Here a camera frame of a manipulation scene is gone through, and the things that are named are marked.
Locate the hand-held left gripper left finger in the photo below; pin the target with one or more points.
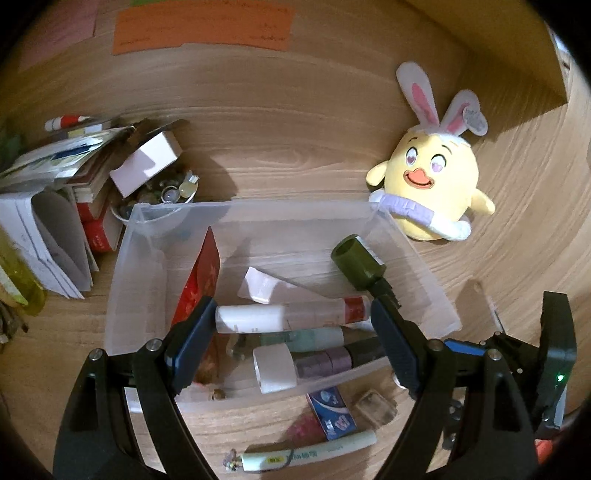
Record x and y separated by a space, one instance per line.
191 344

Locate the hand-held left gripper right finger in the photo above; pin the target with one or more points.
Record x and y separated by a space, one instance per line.
392 350

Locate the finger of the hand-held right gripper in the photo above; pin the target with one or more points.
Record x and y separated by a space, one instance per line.
455 408
521 353

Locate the white tube with red end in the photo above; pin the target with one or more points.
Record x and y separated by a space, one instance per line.
277 318

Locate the white capped bottle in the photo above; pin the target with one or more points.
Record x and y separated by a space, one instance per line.
281 369

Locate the green pump bottle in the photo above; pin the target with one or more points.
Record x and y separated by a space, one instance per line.
355 263

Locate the clear plastic bin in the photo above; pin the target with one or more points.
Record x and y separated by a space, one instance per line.
295 221

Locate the dark cylinder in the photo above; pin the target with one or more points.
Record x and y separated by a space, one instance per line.
364 353

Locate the clear small cube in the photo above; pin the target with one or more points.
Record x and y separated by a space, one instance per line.
375 406

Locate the red snack packet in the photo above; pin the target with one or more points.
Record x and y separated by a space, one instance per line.
198 281

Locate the blue staple box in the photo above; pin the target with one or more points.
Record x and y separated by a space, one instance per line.
332 410

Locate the mint green tube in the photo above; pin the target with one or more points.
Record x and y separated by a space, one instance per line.
304 339

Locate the white paper slip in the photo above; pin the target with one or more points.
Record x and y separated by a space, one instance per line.
261 286

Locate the pink beaded item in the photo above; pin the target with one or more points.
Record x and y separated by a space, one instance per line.
302 427

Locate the long pale tube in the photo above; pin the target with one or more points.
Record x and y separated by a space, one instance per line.
309 454

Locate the bowl of beads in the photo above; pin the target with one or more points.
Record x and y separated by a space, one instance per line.
159 194

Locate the red books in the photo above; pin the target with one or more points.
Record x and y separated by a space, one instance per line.
94 221

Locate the yellow chick plush toy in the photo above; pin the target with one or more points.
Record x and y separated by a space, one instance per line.
434 184

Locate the yellow spray bottle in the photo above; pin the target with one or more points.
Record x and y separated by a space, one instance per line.
18 277

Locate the small white box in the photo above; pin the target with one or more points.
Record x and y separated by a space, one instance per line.
145 161

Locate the stack of booklets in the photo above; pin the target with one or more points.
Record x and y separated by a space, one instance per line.
60 154

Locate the red and white marker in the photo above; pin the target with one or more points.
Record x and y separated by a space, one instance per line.
67 122

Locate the orange sticky note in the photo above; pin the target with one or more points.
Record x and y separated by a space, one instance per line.
203 27

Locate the pink sticky note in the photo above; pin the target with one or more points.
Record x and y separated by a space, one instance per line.
55 27

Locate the green sticky note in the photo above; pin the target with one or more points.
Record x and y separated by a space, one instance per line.
138 2

